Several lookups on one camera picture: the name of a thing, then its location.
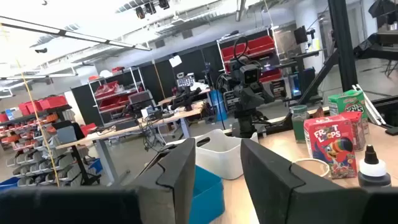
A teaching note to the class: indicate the black monitor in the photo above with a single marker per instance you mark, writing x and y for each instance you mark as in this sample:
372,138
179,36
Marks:
301,35

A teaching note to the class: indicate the black idle robot arm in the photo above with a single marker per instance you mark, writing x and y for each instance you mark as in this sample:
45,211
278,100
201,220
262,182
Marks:
186,98

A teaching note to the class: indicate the white rack with red bins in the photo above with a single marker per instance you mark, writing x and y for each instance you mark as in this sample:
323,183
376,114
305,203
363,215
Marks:
107,91

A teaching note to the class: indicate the ceiling light strip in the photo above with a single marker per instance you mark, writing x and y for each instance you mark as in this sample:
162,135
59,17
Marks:
84,36

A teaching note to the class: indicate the black rack with red bins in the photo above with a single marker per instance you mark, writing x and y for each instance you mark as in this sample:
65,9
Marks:
261,45

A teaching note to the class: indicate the green lid spice jar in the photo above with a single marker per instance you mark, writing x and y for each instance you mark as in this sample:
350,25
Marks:
299,124

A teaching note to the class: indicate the large black food colouring bottle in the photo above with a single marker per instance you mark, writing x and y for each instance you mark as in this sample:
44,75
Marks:
374,169

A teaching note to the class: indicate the black standing desk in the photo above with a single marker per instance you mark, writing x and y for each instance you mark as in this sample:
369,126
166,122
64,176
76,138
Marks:
298,57

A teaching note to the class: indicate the green Apple Jacks cereal box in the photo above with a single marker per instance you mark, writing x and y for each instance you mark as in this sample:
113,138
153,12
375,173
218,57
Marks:
348,102

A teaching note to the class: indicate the black computer tower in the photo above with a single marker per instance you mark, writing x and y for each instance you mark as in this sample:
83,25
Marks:
303,81

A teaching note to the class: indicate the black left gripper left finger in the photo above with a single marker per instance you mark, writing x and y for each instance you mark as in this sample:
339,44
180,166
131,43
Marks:
174,168

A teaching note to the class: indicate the parts bin shelving unit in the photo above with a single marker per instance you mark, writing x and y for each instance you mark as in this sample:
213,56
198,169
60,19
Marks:
31,155

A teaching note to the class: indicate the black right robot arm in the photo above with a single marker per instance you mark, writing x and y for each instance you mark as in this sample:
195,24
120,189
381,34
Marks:
245,124

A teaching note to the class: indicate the light wood workbench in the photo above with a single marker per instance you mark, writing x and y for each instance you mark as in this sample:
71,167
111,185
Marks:
124,132

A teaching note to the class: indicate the black aluminium table frame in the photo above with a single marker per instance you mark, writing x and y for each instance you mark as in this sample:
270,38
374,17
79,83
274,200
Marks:
342,46

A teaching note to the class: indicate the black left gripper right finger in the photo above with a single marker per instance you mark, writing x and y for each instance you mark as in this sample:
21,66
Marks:
273,186

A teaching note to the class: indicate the silver aluminium bar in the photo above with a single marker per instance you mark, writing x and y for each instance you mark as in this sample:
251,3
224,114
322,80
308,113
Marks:
370,105

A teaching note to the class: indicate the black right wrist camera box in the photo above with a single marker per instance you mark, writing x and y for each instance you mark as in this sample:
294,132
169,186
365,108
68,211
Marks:
249,74

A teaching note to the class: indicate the red mini cereal box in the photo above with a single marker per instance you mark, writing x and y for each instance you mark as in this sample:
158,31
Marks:
356,130

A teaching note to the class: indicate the screen with grid pattern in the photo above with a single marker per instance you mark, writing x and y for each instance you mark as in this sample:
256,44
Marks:
185,81

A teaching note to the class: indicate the red Froot Loops cereal box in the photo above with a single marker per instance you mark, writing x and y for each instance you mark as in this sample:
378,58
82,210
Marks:
329,146

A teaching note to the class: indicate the white paper sign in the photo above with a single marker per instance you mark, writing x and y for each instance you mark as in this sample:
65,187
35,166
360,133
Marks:
175,61

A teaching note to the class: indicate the blue cylindrical bin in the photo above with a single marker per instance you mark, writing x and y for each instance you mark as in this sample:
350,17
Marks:
217,105

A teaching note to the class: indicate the blue plastic bin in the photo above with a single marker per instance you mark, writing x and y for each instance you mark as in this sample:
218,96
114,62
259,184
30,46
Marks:
206,196

